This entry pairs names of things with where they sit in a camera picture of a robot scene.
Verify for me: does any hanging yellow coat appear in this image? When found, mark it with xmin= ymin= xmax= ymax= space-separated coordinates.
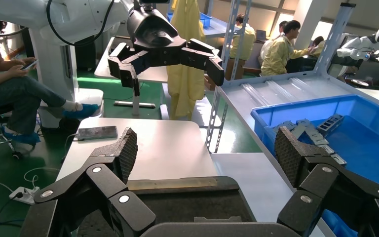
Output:
xmin=166 ymin=0 xmax=207 ymax=121

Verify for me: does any black-haired person in yellow coat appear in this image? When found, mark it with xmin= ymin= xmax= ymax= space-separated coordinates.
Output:
xmin=261 ymin=20 xmax=313 ymax=77

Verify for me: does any white desk with metal leg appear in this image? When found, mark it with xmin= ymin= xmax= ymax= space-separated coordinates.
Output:
xmin=94 ymin=36 xmax=169 ymax=120

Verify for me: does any seated person in jeans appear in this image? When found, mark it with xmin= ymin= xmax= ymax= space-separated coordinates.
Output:
xmin=0 ymin=14 xmax=100 ymax=145

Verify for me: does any large blue plastic bin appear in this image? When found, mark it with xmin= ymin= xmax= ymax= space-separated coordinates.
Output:
xmin=251 ymin=95 xmax=379 ymax=237

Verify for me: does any person in beige top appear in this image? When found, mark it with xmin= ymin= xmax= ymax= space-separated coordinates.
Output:
xmin=272 ymin=20 xmax=289 ymax=40

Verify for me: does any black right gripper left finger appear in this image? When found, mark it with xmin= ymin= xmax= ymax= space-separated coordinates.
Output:
xmin=34 ymin=127 xmax=156 ymax=237

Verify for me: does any dark slotted metal part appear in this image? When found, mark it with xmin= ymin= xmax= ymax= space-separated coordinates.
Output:
xmin=317 ymin=113 xmax=345 ymax=134

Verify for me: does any dark smartphone with cable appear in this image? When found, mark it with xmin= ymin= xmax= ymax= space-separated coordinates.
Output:
xmin=76 ymin=125 xmax=119 ymax=142

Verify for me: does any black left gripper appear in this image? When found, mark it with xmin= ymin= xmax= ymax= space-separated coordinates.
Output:
xmin=107 ymin=7 xmax=226 ymax=97

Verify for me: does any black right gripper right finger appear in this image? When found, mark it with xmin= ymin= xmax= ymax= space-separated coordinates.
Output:
xmin=274 ymin=126 xmax=379 ymax=237

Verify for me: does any white humanoid robot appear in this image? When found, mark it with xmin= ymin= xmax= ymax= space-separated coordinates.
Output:
xmin=337 ymin=24 xmax=379 ymax=66

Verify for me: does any brown cardboard box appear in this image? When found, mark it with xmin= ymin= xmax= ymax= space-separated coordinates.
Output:
xmin=204 ymin=59 xmax=244 ymax=90

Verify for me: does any small blue storage bin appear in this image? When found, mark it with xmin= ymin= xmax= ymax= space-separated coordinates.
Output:
xmin=167 ymin=12 xmax=213 ymax=29

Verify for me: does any white power strip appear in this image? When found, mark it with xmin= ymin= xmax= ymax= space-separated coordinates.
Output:
xmin=9 ymin=186 xmax=43 ymax=206

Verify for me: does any smartphone in person's hands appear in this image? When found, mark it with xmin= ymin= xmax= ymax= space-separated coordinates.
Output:
xmin=21 ymin=59 xmax=40 ymax=71

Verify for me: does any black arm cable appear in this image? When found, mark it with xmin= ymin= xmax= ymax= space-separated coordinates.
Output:
xmin=0 ymin=0 xmax=115 ymax=47

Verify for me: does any black foam container tray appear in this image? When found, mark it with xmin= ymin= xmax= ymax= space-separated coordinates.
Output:
xmin=75 ymin=176 xmax=256 ymax=237

